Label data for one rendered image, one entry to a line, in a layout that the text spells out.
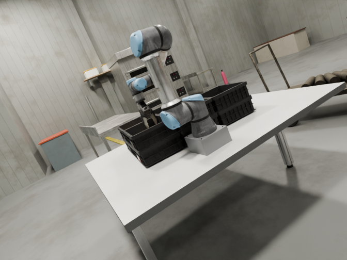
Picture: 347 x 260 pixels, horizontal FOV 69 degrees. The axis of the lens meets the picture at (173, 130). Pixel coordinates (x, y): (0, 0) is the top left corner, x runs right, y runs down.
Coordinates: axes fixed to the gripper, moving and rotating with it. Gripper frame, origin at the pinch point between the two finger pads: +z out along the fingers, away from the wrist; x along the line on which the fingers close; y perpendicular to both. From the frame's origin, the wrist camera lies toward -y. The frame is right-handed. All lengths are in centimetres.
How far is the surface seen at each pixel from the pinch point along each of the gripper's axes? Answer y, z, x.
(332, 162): -15, 90, -123
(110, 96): 724, -32, -14
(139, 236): -16, 61, 40
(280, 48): 699, 59, -699
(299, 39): 631, 49, -732
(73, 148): 541, 55, 144
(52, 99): 709, -95, 156
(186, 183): -67, 20, 6
